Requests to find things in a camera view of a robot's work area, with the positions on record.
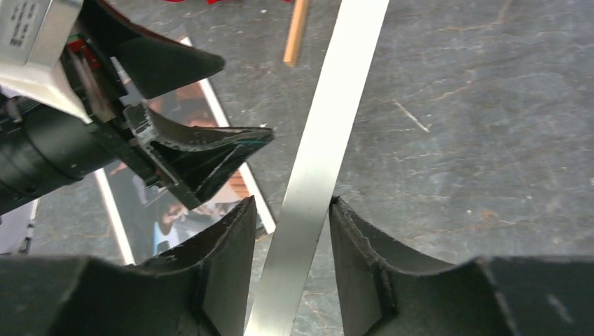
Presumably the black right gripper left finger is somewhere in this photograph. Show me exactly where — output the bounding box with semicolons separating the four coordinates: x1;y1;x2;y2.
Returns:
1;197;257;335

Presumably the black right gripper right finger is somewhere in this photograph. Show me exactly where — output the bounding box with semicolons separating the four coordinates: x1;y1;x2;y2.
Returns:
329;197;593;335

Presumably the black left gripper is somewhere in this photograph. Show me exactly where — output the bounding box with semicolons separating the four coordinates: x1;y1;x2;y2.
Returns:
60;1;274;209

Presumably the printed photo with white border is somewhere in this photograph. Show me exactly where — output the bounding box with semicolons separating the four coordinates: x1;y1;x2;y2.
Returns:
95;79;276;264

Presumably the light wooden picture frame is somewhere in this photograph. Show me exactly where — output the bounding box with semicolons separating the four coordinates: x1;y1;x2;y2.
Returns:
245;1;388;336

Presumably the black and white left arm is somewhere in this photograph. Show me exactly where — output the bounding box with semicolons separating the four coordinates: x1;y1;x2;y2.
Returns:
1;1;273;213

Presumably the red t-shirt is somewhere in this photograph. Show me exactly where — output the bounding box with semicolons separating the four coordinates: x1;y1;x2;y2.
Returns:
164;0;292;5

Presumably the wooden clothes rack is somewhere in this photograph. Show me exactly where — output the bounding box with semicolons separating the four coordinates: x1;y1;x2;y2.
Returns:
283;0;310;67

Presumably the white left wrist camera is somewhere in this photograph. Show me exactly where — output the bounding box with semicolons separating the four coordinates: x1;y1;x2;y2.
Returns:
1;0;92;124

